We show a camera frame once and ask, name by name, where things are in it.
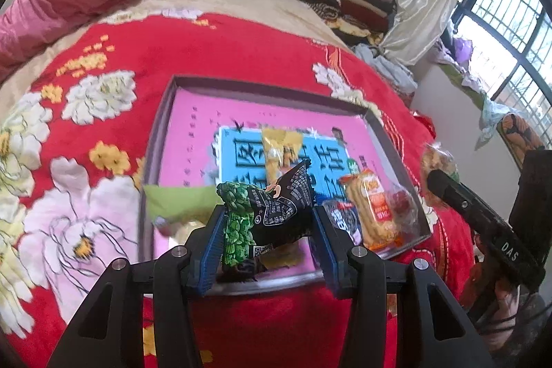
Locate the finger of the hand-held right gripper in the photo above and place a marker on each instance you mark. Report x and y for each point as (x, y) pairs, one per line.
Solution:
(461, 202)

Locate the barred window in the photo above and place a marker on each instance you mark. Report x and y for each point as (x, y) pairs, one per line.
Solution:
(517, 27)

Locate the orange cracker packet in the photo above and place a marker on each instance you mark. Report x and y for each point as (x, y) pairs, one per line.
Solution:
(371, 213)

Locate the clear packet red candy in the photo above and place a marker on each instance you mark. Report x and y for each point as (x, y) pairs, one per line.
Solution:
(403, 202)

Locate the green and black snack packet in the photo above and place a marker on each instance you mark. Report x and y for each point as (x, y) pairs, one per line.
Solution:
(276, 213)

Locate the orange and black patterned cushion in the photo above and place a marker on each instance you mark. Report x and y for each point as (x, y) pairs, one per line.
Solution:
(519, 135)

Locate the clear packet lumpy brown pastry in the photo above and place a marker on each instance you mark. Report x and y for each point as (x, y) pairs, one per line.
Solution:
(437, 161)

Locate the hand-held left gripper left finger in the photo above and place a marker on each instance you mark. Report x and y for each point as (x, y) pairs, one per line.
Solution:
(211, 251)

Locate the red floral blanket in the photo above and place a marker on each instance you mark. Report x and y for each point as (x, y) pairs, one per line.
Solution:
(151, 49)

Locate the pale crumpled cloth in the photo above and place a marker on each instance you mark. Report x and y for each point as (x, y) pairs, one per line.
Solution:
(388, 66)

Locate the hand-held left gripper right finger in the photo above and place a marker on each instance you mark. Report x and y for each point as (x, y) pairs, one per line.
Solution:
(330, 256)

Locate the long yellow snack packet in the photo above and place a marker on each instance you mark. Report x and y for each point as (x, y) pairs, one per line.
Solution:
(278, 154)

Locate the light green snack packet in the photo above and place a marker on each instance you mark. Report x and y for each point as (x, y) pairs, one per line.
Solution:
(181, 202)

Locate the blue cookie packet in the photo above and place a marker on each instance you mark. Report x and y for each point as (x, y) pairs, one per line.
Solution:
(343, 221)

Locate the dark shallow box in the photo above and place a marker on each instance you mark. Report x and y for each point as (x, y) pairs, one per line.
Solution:
(149, 178)

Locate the clear packet pale yellow pastry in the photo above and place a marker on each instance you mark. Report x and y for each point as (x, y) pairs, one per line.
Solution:
(284, 256)

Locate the clothes on window sill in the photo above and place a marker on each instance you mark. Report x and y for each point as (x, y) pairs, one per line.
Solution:
(470, 83)

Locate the pink book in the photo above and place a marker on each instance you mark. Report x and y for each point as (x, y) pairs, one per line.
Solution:
(194, 135)

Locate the red plastic bag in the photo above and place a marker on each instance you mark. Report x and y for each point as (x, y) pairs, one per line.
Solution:
(425, 122)

